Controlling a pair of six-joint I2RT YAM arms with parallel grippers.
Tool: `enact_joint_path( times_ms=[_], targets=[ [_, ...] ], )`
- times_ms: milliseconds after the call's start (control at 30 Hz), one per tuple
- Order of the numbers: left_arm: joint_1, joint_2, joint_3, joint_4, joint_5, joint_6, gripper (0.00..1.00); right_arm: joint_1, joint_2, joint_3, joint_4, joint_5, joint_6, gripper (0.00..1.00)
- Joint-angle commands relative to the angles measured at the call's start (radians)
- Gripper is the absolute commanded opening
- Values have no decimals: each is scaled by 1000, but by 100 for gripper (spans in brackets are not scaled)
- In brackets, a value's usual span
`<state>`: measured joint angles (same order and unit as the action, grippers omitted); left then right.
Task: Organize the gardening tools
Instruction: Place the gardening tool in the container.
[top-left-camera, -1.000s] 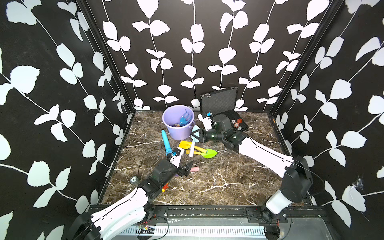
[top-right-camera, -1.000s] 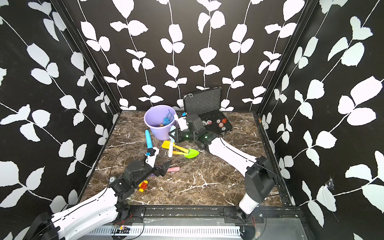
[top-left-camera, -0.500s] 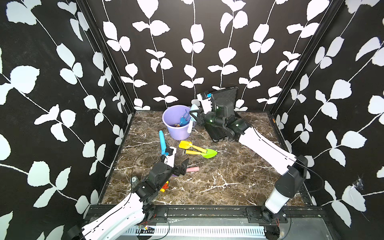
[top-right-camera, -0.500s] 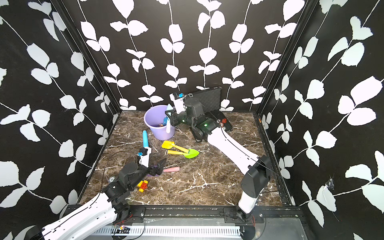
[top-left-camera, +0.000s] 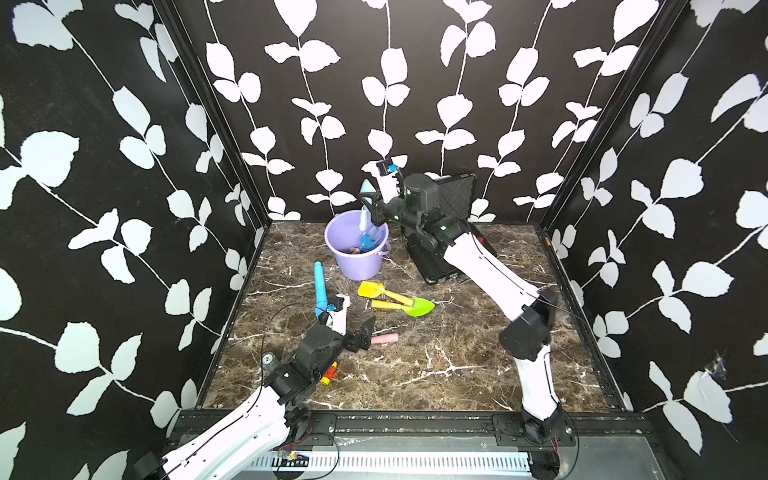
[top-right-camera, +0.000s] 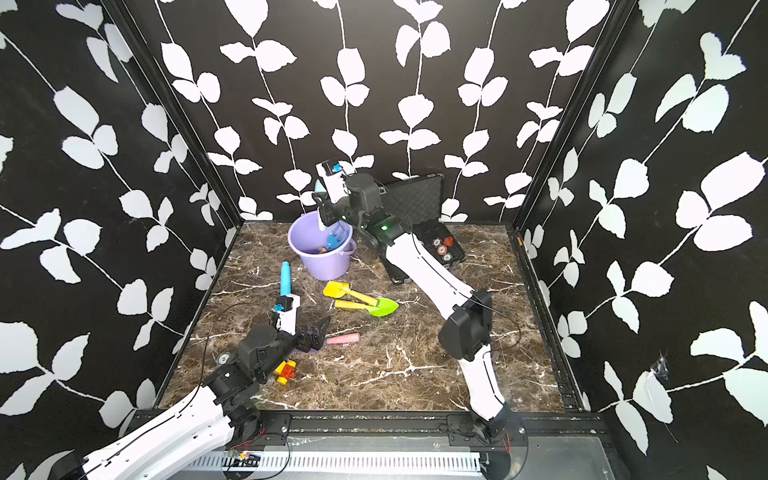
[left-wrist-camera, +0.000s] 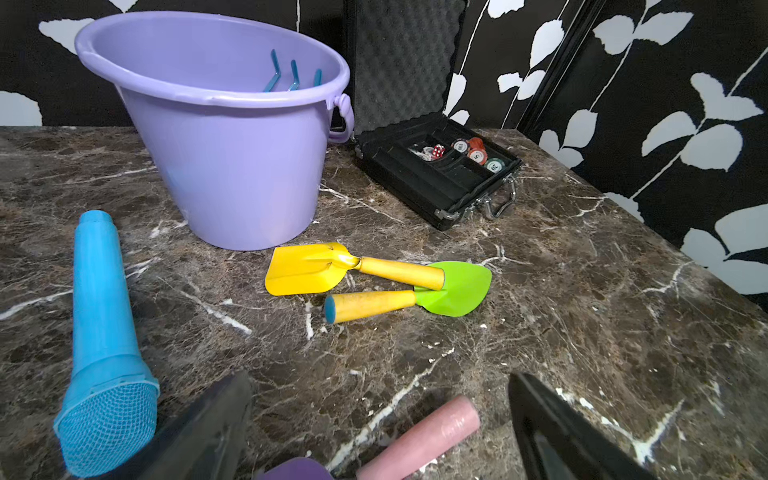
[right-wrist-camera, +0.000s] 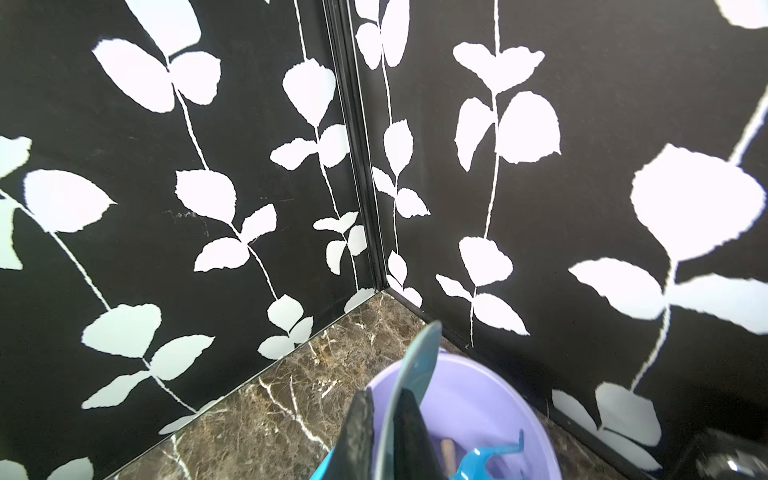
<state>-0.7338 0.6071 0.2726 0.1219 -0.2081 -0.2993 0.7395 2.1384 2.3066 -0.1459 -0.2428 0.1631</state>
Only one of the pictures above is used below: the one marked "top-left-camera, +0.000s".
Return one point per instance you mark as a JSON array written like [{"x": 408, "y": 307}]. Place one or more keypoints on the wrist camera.
[
  {"x": 337, "y": 308},
  {"x": 387, "y": 175}
]

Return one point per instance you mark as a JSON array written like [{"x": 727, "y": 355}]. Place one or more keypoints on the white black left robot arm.
[{"x": 273, "y": 416}]

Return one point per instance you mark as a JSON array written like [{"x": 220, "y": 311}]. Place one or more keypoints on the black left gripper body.
[{"x": 337, "y": 344}]

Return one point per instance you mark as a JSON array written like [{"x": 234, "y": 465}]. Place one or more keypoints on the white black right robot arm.
[{"x": 527, "y": 338}]

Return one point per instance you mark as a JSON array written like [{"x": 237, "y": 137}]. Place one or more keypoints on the yellow toy spade wooden handle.
[{"x": 373, "y": 290}]

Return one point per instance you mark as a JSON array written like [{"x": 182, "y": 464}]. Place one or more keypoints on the yellow red toy truck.
[{"x": 330, "y": 374}]

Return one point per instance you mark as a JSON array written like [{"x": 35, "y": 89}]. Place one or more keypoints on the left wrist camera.
[{"x": 337, "y": 308}]

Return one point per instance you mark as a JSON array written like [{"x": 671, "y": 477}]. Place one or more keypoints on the black front mounting rail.
[{"x": 503, "y": 428}]

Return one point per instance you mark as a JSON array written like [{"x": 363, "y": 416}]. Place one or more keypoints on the light blue toy shovel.
[{"x": 369, "y": 197}]

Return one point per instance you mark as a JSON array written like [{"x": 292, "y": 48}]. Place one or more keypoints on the black open foam-lined case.
[{"x": 431, "y": 265}]

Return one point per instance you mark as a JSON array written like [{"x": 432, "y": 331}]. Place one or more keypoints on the purple plastic bucket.
[{"x": 341, "y": 233}]

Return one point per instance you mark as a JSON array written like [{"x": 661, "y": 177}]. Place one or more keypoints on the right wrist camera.
[{"x": 387, "y": 175}]

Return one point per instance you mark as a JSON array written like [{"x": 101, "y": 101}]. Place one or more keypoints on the purple toy scoop pink handle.
[{"x": 385, "y": 339}]

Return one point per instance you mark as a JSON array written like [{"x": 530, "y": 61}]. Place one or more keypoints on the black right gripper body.
[{"x": 400, "y": 213}]

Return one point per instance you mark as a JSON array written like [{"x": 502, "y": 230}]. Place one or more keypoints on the white perforated strip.
[{"x": 431, "y": 463}]

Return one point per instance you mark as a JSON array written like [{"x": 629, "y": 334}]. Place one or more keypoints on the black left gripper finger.
[
  {"x": 368, "y": 327},
  {"x": 361, "y": 343}
]

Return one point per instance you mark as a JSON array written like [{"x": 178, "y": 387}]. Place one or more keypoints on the green toy trowel wooden handle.
[{"x": 418, "y": 308}]

